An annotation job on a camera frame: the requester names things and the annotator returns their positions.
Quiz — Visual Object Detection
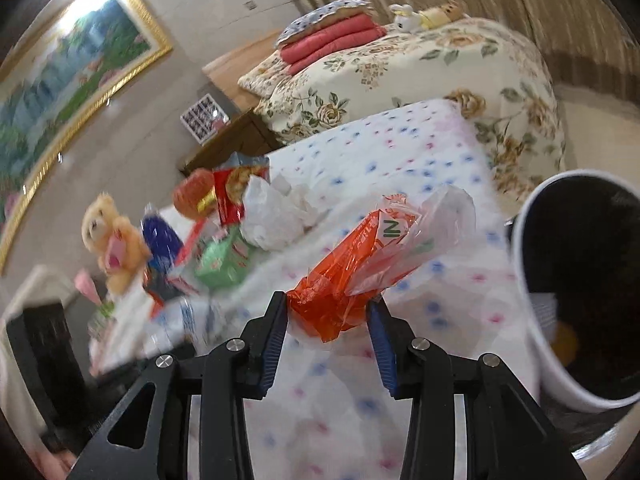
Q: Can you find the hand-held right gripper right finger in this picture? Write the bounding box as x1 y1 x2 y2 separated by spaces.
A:
365 300 588 480

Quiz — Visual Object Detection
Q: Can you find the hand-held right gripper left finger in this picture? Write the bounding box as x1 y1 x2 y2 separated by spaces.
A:
65 291 291 480

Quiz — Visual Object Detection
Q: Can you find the orange plastic bag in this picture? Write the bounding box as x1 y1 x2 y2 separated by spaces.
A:
285 185 476 343

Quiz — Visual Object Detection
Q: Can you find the white trash bin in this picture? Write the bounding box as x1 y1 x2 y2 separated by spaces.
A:
507 169 640 413

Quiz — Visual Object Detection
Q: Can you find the blue plastic packet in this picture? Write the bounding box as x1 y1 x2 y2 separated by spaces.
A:
140 212 183 301

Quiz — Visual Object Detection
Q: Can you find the red snack packet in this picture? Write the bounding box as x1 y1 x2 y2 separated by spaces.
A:
212 152 271 226

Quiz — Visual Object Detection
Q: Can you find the clear plastic wrapper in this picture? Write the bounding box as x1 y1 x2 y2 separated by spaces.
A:
150 295 226 351

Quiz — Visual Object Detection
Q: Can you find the green snack packet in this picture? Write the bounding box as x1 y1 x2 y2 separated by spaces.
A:
194 230 261 291

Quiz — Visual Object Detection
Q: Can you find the tan teddy bear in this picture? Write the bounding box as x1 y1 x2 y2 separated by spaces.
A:
81 192 151 295

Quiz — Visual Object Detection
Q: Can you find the crumpled white plastic bag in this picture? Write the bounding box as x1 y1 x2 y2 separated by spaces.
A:
240 175 331 251

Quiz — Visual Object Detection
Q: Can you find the orange gold round packet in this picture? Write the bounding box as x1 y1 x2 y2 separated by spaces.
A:
173 169 218 221

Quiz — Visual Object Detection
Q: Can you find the white dotted blanket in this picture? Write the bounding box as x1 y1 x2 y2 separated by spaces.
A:
90 99 541 480

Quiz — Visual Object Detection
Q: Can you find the wooden nightstand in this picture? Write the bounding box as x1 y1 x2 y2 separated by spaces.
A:
180 110 283 176

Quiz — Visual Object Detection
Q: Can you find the wooden headboard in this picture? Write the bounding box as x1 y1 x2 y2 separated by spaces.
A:
202 30 286 116

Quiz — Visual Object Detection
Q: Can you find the gold framed landscape painting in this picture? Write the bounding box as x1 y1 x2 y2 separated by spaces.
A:
0 0 173 276

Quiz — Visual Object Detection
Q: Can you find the floral bedspread bed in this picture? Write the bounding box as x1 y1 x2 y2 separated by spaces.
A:
237 16 568 216

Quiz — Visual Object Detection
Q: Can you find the folded red blanket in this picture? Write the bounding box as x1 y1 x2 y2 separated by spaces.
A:
280 14 388 76

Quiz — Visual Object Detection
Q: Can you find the blue patterned pillow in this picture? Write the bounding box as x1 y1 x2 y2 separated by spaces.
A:
275 0 378 46

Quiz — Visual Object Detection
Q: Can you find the white rabbit plush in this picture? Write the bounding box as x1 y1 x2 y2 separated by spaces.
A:
389 3 423 31

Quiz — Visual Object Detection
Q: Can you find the yellow brown plush toy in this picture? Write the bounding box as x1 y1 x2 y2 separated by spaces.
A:
417 0 468 28

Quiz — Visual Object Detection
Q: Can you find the photo collage frame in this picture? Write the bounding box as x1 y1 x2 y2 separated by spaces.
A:
180 94 231 143

